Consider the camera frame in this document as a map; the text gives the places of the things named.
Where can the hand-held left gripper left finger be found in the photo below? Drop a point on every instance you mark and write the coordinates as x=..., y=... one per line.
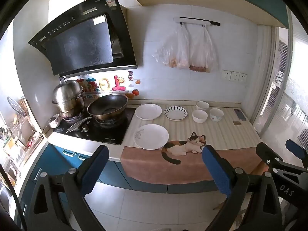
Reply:
x=95, y=169

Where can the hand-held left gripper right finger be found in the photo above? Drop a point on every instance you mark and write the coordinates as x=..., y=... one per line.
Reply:
x=216, y=170

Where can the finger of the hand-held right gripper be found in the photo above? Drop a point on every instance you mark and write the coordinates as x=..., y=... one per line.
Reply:
x=297, y=149
x=266, y=152

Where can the printed white bowl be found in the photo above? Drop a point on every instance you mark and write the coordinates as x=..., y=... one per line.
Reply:
x=216, y=115

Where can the large flower print plate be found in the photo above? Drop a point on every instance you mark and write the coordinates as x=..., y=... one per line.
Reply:
x=151, y=137

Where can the blue striped plate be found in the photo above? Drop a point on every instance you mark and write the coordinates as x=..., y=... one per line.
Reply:
x=176, y=113

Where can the plain white plate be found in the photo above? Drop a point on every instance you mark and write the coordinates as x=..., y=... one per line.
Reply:
x=148, y=112

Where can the blue base cabinet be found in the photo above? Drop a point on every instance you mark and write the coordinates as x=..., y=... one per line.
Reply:
x=113, y=173

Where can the striped cat print mat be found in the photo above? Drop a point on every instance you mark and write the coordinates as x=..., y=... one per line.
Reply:
x=216, y=134

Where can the black gas stove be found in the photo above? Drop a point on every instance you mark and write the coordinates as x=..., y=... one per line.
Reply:
x=113, y=132

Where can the grey smartphone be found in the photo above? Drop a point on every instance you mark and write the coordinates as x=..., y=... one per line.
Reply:
x=240, y=114

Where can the glass sliding door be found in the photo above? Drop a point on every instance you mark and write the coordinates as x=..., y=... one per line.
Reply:
x=284, y=89

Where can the small bowl with spoon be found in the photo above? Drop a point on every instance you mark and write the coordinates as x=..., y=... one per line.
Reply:
x=54, y=121

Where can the black wok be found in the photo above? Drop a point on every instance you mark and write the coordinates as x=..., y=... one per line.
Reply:
x=107, y=105

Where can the steel steamer pot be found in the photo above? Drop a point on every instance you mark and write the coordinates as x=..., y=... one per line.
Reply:
x=68, y=96

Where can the utensil rack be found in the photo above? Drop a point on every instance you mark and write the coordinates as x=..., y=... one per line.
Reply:
x=16, y=130

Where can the clear plastic bag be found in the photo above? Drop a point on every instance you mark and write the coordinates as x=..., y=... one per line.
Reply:
x=175, y=50
x=203, y=53

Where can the black range hood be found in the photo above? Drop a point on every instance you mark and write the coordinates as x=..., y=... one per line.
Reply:
x=79, y=41

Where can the white wall socket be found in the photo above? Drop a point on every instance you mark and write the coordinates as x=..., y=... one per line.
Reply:
x=226, y=75
x=235, y=76
x=243, y=77

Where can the group of colourful wall stickers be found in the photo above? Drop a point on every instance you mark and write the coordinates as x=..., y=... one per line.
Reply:
x=118, y=84

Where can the wall hook rail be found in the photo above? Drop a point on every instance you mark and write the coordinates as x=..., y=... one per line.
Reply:
x=197, y=21

